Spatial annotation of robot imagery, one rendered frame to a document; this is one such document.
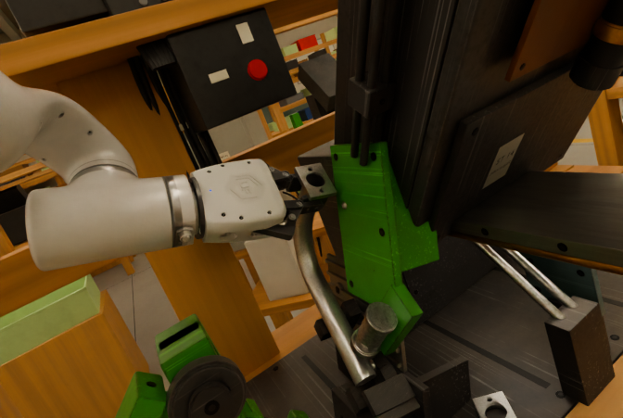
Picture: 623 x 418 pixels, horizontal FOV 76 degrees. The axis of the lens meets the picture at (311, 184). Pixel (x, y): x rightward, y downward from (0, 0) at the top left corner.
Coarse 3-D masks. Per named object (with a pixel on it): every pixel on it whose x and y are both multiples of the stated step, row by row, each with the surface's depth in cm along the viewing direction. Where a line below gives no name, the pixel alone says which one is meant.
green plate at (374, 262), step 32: (352, 160) 50; (384, 160) 44; (352, 192) 51; (384, 192) 45; (352, 224) 52; (384, 224) 46; (352, 256) 54; (384, 256) 47; (416, 256) 49; (352, 288) 55; (384, 288) 48
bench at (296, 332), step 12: (564, 168) 114; (576, 168) 111; (588, 168) 109; (600, 168) 106; (612, 168) 104; (312, 312) 91; (288, 324) 90; (300, 324) 89; (312, 324) 87; (276, 336) 88; (288, 336) 86; (300, 336) 84; (312, 336) 83; (288, 348) 82; (276, 360) 80; (252, 372) 79
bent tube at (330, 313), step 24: (312, 168) 55; (312, 192) 52; (336, 192) 53; (312, 216) 58; (312, 240) 61; (312, 264) 60; (312, 288) 58; (336, 312) 55; (336, 336) 53; (360, 360) 51; (360, 384) 51
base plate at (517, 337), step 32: (480, 288) 74; (512, 288) 71; (608, 288) 63; (448, 320) 69; (480, 320) 66; (512, 320) 64; (544, 320) 61; (608, 320) 57; (320, 352) 74; (416, 352) 65; (448, 352) 62; (480, 352) 60; (512, 352) 58; (544, 352) 56; (256, 384) 72; (288, 384) 69; (320, 384) 66; (480, 384) 55; (512, 384) 53; (544, 384) 51; (320, 416) 60; (544, 416) 47
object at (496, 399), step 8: (496, 392) 52; (480, 400) 52; (488, 400) 52; (496, 400) 51; (504, 400) 50; (480, 408) 51; (488, 408) 51; (504, 408) 50; (480, 416) 50; (512, 416) 48
